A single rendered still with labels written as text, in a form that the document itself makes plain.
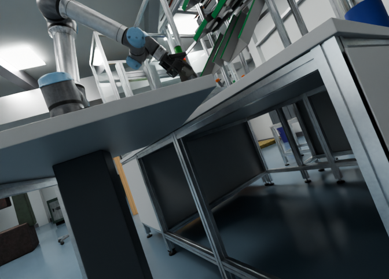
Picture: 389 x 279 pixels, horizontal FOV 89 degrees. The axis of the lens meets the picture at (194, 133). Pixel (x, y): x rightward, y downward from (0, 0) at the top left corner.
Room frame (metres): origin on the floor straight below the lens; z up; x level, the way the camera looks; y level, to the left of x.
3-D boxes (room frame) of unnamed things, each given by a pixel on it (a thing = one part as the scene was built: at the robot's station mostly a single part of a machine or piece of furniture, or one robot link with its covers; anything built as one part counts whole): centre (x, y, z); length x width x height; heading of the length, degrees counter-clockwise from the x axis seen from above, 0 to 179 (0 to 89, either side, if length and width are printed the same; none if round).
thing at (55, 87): (0.75, 0.44, 1.11); 0.13 x 0.12 x 0.14; 17
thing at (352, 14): (1.06, -1.10, 1.00); 0.16 x 0.16 x 0.27
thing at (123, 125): (0.76, 0.38, 0.84); 0.90 x 0.70 x 0.03; 15
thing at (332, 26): (1.36, -0.47, 0.85); 1.50 x 1.41 x 0.03; 34
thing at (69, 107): (0.74, 0.43, 0.99); 0.15 x 0.15 x 0.10
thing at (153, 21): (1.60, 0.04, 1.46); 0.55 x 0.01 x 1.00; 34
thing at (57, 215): (6.34, 3.71, 0.36); 1.83 x 1.70 x 0.72; 105
